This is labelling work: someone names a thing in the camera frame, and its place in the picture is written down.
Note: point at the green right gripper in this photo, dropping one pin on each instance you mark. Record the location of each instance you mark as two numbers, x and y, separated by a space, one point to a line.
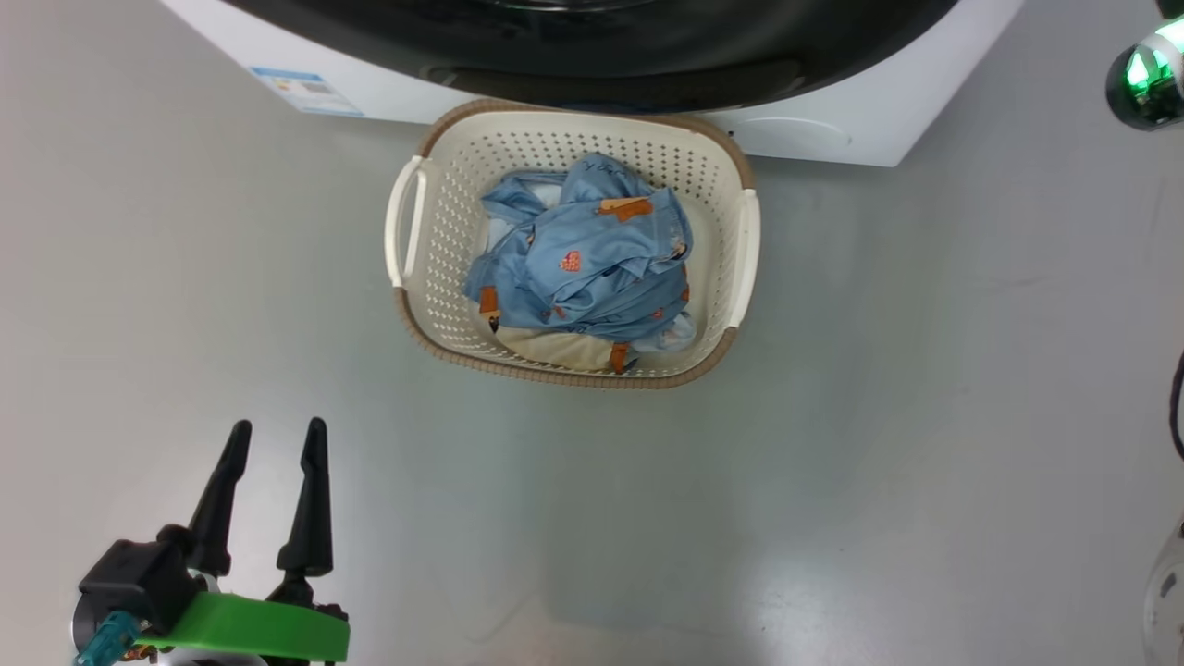
1152 83

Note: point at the blue denim shirt orange patches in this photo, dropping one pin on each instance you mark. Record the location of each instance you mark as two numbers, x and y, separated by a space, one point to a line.
592 268

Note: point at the pale blue orange print garment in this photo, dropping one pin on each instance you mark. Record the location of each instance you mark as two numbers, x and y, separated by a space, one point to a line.
671 335

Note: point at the dark round washing machine door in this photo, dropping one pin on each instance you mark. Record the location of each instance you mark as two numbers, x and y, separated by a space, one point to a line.
601 46

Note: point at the cream perforated laundry basket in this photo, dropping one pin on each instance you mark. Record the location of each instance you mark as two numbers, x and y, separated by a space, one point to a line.
444 277

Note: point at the white front-load washing machine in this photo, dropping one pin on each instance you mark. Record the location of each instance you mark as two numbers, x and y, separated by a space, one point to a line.
832 111

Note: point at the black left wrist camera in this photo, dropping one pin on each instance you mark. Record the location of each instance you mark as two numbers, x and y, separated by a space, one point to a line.
139 578

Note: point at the blue energy label sticker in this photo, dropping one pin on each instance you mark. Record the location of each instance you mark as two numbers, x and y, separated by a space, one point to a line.
305 92

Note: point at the cream garment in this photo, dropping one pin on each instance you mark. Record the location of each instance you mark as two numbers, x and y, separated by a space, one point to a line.
555 350

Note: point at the teal left camera connector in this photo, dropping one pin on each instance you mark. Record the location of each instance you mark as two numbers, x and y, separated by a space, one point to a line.
106 640

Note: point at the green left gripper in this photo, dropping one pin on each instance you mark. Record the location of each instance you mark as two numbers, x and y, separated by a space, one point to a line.
259 629

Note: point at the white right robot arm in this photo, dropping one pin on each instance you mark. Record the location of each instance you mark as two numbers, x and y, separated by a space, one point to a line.
1170 601

